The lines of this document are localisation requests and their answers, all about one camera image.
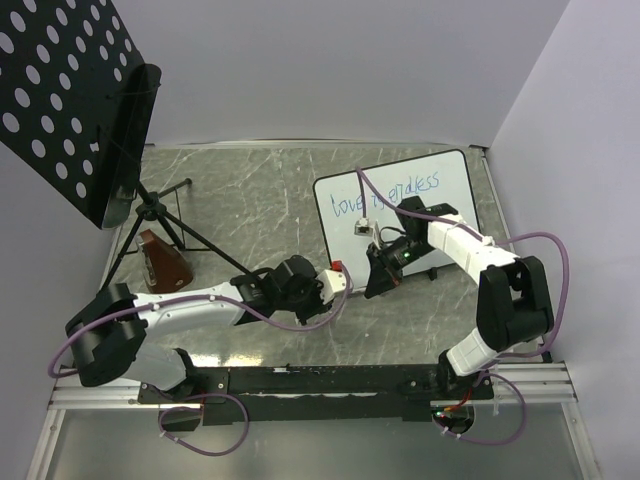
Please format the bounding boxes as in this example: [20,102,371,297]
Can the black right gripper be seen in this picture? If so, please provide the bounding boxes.
[365,236,434,299]

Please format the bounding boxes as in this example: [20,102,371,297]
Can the white whiteboard with black frame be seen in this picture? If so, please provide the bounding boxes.
[312,148,480,289]

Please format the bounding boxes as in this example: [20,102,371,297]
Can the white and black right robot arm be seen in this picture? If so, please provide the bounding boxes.
[365,196,554,398]

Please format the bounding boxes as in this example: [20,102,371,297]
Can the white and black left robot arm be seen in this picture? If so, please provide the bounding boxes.
[65,255,348,402]

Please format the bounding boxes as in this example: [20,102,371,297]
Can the brown wooden metronome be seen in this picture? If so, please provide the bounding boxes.
[135,229,194,294]

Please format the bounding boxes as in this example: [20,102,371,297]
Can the black perforated music stand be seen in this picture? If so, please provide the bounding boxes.
[1,1,247,272]

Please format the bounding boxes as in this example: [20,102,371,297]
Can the aluminium rail frame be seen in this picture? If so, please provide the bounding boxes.
[54,142,599,479]

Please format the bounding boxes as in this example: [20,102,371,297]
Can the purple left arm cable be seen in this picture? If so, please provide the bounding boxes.
[47,264,352,379]

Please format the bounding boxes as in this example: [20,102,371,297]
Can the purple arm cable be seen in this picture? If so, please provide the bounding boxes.
[355,167,571,359]
[47,264,352,379]

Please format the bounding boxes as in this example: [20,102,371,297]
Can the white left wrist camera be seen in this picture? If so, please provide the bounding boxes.
[316,260,351,305]

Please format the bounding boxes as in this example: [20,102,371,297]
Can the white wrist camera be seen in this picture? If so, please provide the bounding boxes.
[316,260,351,305]
[354,217,380,246]

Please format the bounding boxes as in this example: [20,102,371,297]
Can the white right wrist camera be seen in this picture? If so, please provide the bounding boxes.
[354,217,380,246]

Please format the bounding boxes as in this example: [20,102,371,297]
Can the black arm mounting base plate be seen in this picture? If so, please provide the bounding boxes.
[138,364,494,426]

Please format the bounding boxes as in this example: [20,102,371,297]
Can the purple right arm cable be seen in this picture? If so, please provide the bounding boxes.
[355,167,571,359]

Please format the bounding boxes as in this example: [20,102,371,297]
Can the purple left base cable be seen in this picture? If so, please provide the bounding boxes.
[157,393,250,457]

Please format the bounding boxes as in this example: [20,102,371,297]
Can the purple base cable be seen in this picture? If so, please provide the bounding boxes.
[157,393,250,457]
[434,369,529,446]

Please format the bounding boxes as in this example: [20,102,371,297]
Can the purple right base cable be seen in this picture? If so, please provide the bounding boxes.
[434,369,529,446]

